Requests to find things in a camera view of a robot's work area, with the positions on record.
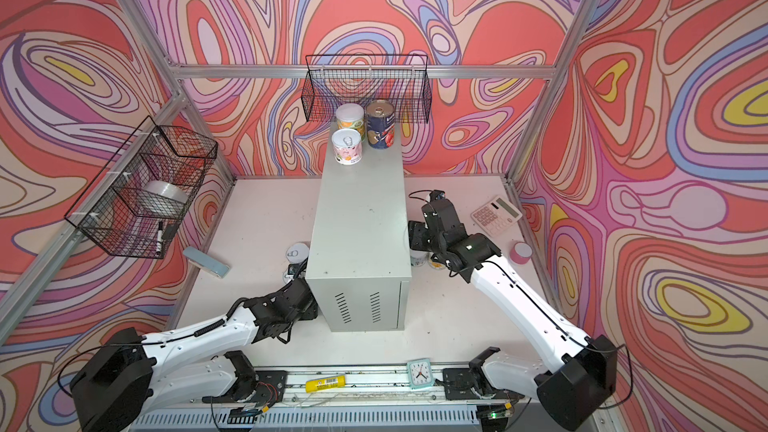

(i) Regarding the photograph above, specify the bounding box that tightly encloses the blue label tin can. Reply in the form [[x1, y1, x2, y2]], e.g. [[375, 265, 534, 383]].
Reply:
[[365, 100, 395, 149]]

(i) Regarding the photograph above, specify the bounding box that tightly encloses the grey metal cabinet box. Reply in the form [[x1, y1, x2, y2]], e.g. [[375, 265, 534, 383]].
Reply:
[[305, 139, 412, 332]]

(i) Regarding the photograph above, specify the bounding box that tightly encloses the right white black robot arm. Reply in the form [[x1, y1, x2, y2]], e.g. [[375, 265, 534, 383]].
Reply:
[[408, 190, 620, 431]]

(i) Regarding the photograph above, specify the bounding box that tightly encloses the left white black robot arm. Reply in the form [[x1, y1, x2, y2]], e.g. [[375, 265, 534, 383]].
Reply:
[[68, 278, 319, 431]]

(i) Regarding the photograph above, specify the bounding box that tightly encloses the pink calculator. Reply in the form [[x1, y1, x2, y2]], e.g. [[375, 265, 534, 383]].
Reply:
[[471, 196, 522, 237]]

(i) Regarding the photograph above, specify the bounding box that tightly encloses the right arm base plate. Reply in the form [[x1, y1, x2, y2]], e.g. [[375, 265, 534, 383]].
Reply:
[[435, 367, 523, 403]]

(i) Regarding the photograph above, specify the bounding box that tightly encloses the black marker pen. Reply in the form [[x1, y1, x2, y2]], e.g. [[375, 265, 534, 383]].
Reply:
[[155, 221, 164, 257]]

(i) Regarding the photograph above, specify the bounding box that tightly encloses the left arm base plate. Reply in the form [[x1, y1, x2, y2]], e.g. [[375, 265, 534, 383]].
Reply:
[[227, 369, 288, 405]]

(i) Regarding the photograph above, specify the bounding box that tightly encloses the black wire basket left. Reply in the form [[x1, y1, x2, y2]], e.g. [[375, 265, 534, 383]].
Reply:
[[64, 117, 218, 259]]

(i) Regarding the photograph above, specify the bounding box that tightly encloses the grey blue sponge block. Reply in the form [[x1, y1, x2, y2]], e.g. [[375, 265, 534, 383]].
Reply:
[[183, 246, 230, 278]]

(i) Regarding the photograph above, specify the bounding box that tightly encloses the white tape roll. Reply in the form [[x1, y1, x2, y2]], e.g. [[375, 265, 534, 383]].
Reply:
[[143, 180, 188, 203]]

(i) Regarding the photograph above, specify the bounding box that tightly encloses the green orange peach can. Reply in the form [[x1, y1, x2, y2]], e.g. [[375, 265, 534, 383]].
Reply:
[[335, 103, 366, 139]]

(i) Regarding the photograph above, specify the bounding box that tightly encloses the pull-tab can back left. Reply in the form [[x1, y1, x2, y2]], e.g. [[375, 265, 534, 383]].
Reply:
[[285, 242, 310, 278]]

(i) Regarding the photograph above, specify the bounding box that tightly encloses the yellow label tag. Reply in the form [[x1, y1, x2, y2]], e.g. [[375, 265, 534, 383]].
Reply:
[[305, 375, 346, 394]]

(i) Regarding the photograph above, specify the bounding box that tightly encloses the pink label pull-tab can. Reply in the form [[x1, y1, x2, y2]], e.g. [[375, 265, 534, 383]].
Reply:
[[331, 128, 362, 165]]

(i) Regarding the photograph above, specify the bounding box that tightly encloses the black wire basket back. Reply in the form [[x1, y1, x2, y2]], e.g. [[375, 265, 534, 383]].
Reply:
[[301, 52, 432, 124]]

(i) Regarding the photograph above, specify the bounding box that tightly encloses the small green alarm clock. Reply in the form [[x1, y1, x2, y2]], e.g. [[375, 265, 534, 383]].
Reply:
[[406, 358, 435, 390]]

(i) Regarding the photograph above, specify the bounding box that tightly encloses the black wire basket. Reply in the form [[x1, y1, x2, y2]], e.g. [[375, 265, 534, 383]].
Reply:
[[64, 117, 218, 259], [301, 52, 432, 124]]

